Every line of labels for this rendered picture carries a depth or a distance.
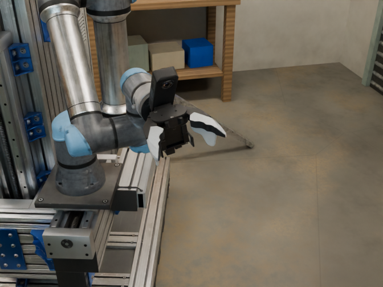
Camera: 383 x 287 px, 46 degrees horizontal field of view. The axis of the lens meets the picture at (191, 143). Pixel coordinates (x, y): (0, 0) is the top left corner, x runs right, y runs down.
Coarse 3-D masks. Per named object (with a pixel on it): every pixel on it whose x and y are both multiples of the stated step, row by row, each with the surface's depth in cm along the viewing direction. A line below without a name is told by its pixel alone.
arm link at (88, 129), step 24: (48, 0) 105; (72, 0) 107; (48, 24) 106; (72, 24) 106; (72, 48) 104; (72, 72) 103; (72, 96) 102; (96, 96) 105; (72, 120) 102; (96, 120) 102; (72, 144) 100; (96, 144) 102
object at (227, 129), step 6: (174, 96) 277; (180, 102) 280; (186, 102) 282; (198, 108) 291; (216, 120) 296; (222, 126) 298; (228, 132) 301; (234, 132) 303; (240, 138) 306; (246, 138) 312; (246, 144) 310; (252, 144) 311
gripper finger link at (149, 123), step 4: (148, 120) 87; (144, 124) 86; (148, 124) 85; (152, 124) 85; (156, 124) 85; (160, 124) 86; (164, 124) 86; (144, 128) 84; (148, 128) 84; (144, 132) 83; (148, 132) 83
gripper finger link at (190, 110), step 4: (188, 108) 88; (192, 108) 88; (196, 108) 88; (188, 112) 87; (192, 112) 87; (196, 112) 87; (200, 112) 87; (204, 112) 86; (184, 116) 87; (188, 116) 87; (208, 116) 85
